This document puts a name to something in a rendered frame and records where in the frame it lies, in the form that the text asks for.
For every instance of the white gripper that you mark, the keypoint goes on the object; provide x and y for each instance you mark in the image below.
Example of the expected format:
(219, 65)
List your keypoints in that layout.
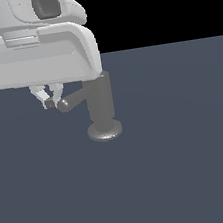
(42, 64)

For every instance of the grey faucet post with base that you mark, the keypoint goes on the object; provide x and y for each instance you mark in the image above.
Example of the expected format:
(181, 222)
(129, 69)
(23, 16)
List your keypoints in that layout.
(101, 108)

